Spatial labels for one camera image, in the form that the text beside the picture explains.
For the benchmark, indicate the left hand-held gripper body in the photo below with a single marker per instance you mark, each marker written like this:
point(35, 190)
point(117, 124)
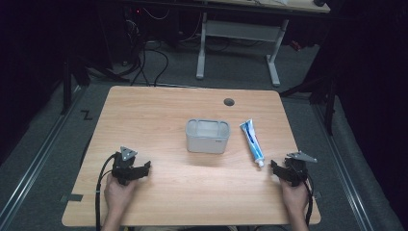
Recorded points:
point(123, 166)

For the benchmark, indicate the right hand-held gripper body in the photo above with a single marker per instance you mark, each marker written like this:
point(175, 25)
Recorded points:
point(296, 170)

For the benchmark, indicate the person's right hand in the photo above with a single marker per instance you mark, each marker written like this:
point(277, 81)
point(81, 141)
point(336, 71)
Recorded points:
point(295, 197)

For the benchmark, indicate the person's left hand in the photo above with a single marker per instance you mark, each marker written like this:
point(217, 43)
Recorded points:
point(117, 195)

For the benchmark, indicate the blue white toothpaste tube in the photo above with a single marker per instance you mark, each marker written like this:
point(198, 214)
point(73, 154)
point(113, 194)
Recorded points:
point(253, 142)

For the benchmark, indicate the white plastic storage box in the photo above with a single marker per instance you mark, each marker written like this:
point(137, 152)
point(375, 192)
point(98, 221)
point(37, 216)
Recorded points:
point(208, 136)

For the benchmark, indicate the black metal stand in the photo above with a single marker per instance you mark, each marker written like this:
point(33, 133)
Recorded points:
point(328, 102)
point(66, 86)

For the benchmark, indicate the black round table grommet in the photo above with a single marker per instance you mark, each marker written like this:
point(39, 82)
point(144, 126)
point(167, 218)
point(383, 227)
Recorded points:
point(229, 102)

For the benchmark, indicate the dark computer tower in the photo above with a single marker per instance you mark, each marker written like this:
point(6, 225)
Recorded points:
point(134, 29)

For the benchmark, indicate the white-legged wooden desk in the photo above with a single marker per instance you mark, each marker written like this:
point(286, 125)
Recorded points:
point(240, 32)

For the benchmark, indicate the grey metal floor rail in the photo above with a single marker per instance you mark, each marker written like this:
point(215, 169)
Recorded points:
point(341, 166)
point(38, 157)

